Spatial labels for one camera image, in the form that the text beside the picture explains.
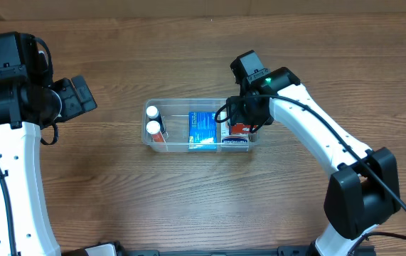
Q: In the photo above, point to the red Panadol box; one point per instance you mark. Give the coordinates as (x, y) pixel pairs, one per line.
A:
(240, 128)

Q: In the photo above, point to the dark bottle white cap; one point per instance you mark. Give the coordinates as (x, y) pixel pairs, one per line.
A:
(153, 114)

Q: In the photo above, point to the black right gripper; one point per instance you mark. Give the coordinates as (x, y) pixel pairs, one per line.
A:
(247, 113)

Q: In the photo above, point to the orange tube white cap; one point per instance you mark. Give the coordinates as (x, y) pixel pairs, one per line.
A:
(154, 129)

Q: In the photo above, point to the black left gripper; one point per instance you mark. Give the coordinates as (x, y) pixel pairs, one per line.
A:
(82, 94)

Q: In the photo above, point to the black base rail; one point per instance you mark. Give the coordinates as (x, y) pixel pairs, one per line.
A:
(116, 249)

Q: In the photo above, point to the clear plastic container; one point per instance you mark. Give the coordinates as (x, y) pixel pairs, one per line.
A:
(174, 114)

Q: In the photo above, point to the white blue medicine box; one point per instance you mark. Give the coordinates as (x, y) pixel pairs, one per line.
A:
(228, 134)

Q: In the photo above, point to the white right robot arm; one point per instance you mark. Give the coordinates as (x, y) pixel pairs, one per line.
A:
(362, 184)

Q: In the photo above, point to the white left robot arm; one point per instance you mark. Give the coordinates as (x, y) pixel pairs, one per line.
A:
(30, 101)

